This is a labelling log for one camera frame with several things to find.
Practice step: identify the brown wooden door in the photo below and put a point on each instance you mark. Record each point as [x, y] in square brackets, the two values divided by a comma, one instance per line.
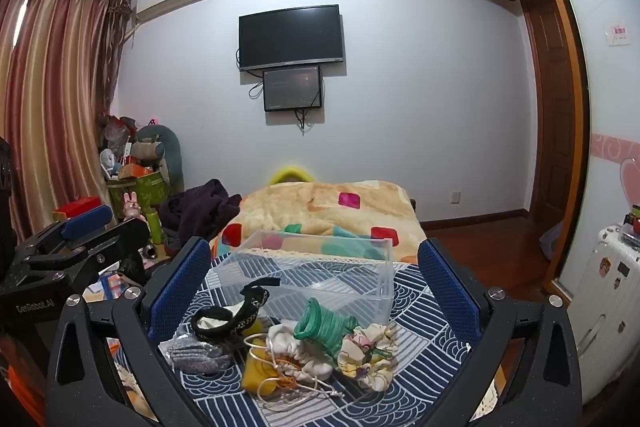
[561, 111]

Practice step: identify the floral fabric scrunchie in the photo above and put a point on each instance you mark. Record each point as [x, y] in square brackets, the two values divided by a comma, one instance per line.
[368, 356]

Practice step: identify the beige patterned blanket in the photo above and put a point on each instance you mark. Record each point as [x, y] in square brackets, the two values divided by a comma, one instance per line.
[373, 209]

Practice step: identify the yellow green sponge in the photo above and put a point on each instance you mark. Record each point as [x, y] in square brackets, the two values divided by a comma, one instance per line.
[259, 377]

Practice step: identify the pink rabbit toy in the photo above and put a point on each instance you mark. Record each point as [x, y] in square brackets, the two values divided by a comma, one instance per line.
[132, 209]

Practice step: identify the dark purple clothing pile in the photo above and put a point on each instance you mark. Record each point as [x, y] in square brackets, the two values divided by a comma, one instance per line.
[202, 211]

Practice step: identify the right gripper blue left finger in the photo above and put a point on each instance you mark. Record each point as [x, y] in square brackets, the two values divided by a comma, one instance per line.
[83, 386]

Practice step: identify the small black wall monitor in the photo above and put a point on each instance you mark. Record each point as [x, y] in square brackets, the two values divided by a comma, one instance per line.
[292, 88]

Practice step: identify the black white strap band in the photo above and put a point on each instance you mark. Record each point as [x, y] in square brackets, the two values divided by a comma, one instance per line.
[222, 324]

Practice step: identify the green gift bag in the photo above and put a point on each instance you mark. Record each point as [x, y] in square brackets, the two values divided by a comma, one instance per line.
[152, 190]

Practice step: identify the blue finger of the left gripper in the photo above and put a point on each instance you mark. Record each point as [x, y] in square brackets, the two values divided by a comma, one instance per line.
[120, 245]
[86, 222]

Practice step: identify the cream drawstring pouch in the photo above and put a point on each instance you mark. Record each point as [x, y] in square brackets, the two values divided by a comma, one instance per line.
[301, 359]

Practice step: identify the striped red beige curtain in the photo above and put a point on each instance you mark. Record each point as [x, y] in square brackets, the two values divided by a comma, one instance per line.
[59, 68]

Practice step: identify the blue white patterned tablecloth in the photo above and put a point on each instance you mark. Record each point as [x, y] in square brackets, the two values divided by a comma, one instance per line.
[428, 357]

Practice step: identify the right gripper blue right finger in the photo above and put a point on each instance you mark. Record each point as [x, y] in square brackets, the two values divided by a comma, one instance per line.
[544, 386]

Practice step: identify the grey socks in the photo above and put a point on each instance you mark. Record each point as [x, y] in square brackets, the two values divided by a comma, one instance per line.
[192, 356]

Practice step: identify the white wall socket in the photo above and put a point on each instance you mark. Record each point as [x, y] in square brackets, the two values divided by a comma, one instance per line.
[454, 196]

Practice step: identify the grey plush toy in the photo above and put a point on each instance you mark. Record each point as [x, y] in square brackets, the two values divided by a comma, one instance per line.
[157, 146]

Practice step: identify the red box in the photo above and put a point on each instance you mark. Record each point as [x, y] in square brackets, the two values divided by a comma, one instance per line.
[76, 208]

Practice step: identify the green knitted cloth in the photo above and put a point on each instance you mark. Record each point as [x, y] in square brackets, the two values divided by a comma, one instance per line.
[324, 328]

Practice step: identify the black wall television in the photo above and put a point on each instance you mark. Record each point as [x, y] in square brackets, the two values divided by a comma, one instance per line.
[287, 37]

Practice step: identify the clear plastic storage box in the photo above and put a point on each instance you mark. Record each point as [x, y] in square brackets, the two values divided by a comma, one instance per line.
[351, 276]

